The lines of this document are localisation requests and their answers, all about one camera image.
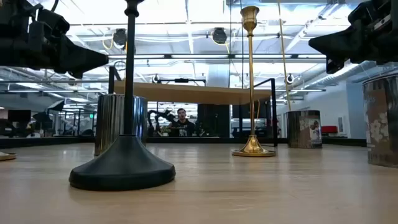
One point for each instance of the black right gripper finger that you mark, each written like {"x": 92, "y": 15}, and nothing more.
{"x": 332, "y": 66}
{"x": 335, "y": 43}

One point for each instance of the shiny silver candle tin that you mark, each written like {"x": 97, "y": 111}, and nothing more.
{"x": 107, "y": 124}

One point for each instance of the floral print candle tin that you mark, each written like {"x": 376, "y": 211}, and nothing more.
{"x": 381, "y": 124}
{"x": 303, "y": 130}

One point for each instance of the black candlestick holder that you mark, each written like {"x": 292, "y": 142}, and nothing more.
{"x": 124, "y": 165}

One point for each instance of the black background robot arm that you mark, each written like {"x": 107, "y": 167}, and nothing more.
{"x": 157, "y": 116}

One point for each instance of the black round ceiling fixture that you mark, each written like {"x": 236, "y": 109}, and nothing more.
{"x": 219, "y": 35}
{"x": 119, "y": 37}

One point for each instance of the thin yellow pole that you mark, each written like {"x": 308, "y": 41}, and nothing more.
{"x": 283, "y": 56}

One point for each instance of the red seat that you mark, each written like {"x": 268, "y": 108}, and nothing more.
{"x": 329, "y": 129}

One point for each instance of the raised wooden shelf black legs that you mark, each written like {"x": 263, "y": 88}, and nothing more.
{"x": 192, "y": 93}

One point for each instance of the person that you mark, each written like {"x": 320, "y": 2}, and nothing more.
{"x": 183, "y": 126}

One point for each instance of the black cabinet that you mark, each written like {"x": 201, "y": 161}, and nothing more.
{"x": 214, "y": 121}

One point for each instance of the black table frame rail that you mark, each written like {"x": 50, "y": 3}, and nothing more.
{"x": 46, "y": 141}

